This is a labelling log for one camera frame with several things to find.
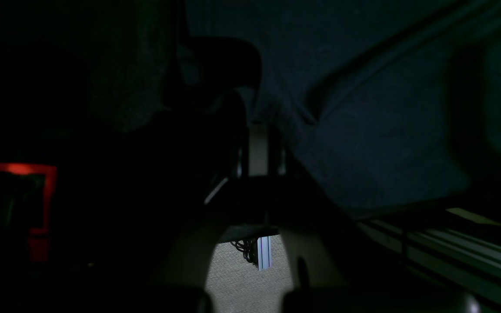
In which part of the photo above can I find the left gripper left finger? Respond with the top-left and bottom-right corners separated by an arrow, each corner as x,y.
117,91 -> 247,313

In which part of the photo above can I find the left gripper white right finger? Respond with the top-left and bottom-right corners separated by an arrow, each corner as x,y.
239,123 -> 286,226

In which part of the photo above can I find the dark grey t-shirt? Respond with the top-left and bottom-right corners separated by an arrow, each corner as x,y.
75,0 -> 501,220

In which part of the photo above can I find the red clamp far left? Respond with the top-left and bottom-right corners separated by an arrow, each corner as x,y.
0,163 -> 58,263

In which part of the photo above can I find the aluminium frame rail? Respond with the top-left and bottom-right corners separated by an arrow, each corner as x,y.
358,208 -> 501,313

